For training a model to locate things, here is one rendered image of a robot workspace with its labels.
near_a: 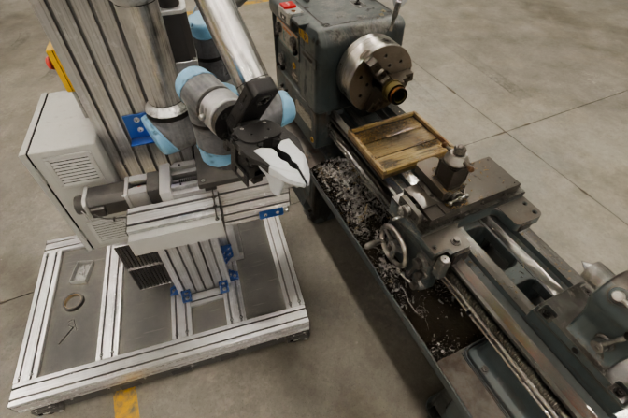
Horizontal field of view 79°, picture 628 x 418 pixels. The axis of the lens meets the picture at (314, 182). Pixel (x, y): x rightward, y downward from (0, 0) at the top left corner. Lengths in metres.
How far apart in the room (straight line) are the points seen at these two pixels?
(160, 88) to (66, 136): 0.47
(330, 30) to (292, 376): 1.59
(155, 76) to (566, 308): 1.24
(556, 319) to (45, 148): 1.52
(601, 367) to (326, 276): 1.40
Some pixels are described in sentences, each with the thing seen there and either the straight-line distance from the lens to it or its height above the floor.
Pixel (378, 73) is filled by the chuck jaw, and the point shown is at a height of 1.15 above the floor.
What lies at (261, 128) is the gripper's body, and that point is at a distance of 0.59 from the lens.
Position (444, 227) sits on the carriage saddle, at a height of 0.91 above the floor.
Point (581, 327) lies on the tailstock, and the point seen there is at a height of 0.96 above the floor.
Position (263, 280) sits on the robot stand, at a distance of 2.03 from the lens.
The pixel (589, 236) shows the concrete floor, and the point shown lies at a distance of 2.98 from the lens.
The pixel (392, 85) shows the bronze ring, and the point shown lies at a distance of 1.63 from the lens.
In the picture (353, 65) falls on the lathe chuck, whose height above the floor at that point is 1.17.
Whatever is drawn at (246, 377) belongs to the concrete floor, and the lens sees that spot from 2.06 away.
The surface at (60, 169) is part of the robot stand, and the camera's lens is 1.37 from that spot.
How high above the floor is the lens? 1.95
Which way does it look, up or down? 45 degrees down
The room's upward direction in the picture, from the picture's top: straight up
